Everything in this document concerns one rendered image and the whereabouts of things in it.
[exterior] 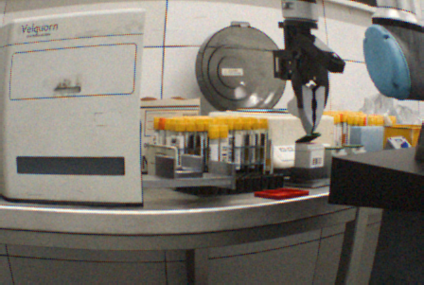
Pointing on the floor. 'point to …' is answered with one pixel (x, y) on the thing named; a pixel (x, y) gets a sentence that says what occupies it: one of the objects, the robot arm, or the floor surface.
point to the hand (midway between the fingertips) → (312, 128)
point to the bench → (186, 225)
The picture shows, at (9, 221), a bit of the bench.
